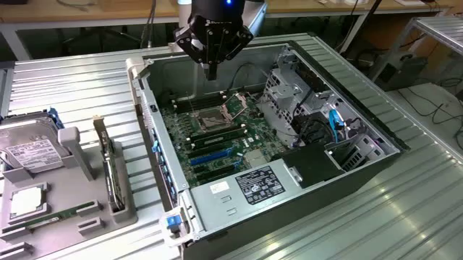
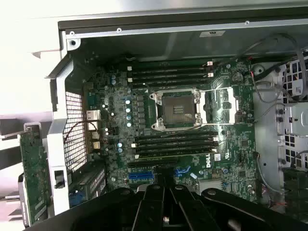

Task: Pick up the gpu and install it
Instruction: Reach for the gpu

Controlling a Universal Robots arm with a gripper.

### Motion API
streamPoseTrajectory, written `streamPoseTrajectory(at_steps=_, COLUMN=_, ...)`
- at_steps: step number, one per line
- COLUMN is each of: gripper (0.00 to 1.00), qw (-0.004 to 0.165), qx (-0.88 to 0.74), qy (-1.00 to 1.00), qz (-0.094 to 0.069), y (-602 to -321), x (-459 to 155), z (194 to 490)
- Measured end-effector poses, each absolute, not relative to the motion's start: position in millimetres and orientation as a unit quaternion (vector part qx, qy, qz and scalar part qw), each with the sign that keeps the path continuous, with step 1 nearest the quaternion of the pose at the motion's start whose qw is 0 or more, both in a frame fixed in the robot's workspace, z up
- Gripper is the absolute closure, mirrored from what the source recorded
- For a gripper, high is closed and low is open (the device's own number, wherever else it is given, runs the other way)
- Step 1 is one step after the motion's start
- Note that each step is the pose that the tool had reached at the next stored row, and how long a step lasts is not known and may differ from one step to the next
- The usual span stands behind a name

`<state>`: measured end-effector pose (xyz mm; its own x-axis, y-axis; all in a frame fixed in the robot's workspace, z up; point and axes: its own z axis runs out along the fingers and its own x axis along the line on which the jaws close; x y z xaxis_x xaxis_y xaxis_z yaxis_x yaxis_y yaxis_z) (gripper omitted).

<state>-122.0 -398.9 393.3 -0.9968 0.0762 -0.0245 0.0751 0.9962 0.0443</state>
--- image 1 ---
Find green motherboard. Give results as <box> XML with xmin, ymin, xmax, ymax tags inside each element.
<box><xmin>158</xmin><ymin>90</ymin><xmax>288</xmax><ymax>188</ymax></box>

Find silver hard disk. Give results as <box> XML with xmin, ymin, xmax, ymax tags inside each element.
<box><xmin>0</xmin><ymin>115</ymin><xmax>73</xmax><ymax>174</ymax></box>

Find silver disk bay cage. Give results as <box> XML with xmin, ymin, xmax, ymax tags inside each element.
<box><xmin>262</xmin><ymin>67</ymin><xmax>345</xmax><ymax>138</ymax></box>

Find black expansion slot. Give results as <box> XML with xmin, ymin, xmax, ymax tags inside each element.
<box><xmin>193</xmin><ymin>164</ymin><xmax>236</xmax><ymax>183</ymax></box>

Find metal socket cover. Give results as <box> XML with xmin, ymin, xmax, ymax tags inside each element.
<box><xmin>218</xmin><ymin>92</ymin><xmax>250</xmax><ymax>120</ymax></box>

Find CPU socket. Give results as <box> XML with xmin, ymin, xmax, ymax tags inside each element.
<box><xmin>193</xmin><ymin>109</ymin><xmax>228</xmax><ymax>134</ymax></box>

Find grey parts rack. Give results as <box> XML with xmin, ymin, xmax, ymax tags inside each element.
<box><xmin>0</xmin><ymin>126</ymin><xmax>138</xmax><ymax>260</ymax></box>

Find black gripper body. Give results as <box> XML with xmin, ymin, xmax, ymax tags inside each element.
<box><xmin>189</xmin><ymin>0</ymin><xmax>246</xmax><ymax>34</ymax></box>

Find metal slat side table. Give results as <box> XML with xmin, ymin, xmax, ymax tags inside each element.
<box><xmin>372</xmin><ymin>16</ymin><xmax>463</xmax><ymax>82</ymax></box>

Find blue case latch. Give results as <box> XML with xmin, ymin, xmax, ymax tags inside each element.
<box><xmin>164</xmin><ymin>213</ymin><xmax>181</xmax><ymax>229</ymax></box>

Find blue disk bracket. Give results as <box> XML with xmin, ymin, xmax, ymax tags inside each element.
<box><xmin>44</xmin><ymin>107</ymin><xmax>66</xmax><ymax>131</ymax></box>

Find dark graphics card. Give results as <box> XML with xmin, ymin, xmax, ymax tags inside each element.
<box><xmin>92</xmin><ymin>114</ymin><xmax>128</xmax><ymax>213</ymax></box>

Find installed black RAM stick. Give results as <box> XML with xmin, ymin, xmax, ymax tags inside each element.
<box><xmin>186</xmin><ymin>126</ymin><xmax>249</xmax><ymax>145</ymax></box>

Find silver CPU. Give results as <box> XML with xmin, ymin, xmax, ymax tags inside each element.
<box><xmin>8</xmin><ymin>186</ymin><xmax>46</xmax><ymax>218</ymax></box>

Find black box on floor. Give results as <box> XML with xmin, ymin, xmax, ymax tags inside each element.
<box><xmin>375</xmin><ymin>53</ymin><xmax>428</xmax><ymax>92</ymax></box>

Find green RAM stick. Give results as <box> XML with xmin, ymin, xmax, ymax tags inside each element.
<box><xmin>0</xmin><ymin>201</ymin><xmax>92</xmax><ymax>235</ymax></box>

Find black RAM slots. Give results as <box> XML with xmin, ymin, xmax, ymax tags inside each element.
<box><xmin>168</xmin><ymin>90</ymin><xmax>234</xmax><ymax>109</ymax></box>

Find wooden desk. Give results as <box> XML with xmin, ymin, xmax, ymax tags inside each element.
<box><xmin>0</xmin><ymin>0</ymin><xmax>455</xmax><ymax>62</ymax></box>

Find grey power supply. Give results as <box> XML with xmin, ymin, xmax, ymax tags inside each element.
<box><xmin>186</xmin><ymin>158</ymin><xmax>304</xmax><ymax>234</ymax></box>

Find black wire loop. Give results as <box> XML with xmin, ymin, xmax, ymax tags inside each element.
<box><xmin>229</xmin><ymin>62</ymin><xmax>265</xmax><ymax>90</ymax></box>

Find blue expansion slot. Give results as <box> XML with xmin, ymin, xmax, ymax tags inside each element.
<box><xmin>189</xmin><ymin>149</ymin><xmax>236</xmax><ymax>167</ymax></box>

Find black plastic shroud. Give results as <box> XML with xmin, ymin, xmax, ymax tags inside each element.
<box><xmin>280</xmin><ymin>142</ymin><xmax>345</xmax><ymax>190</ymax></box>

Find silver chipset heatsink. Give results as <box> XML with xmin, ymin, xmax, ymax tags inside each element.
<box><xmin>242</xmin><ymin>150</ymin><xmax>269</xmax><ymax>169</ymax></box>

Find open black PC case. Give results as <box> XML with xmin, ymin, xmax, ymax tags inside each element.
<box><xmin>124</xmin><ymin>32</ymin><xmax>412</xmax><ymax>260</ymax></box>

